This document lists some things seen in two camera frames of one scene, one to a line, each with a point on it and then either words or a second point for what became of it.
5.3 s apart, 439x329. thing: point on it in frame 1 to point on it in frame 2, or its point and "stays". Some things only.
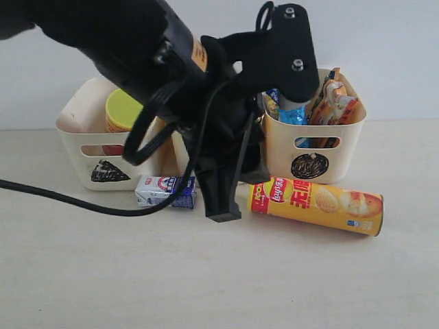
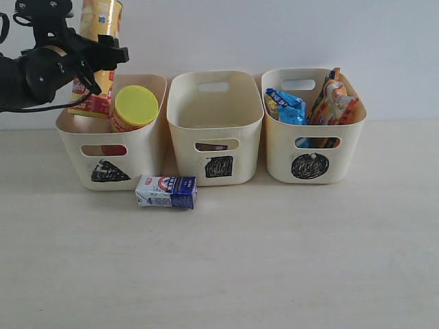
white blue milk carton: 150,190 stays
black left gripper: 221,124 to 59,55
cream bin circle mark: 321,153 stays
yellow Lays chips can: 352,211 to 97,17
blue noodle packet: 293,114 stays
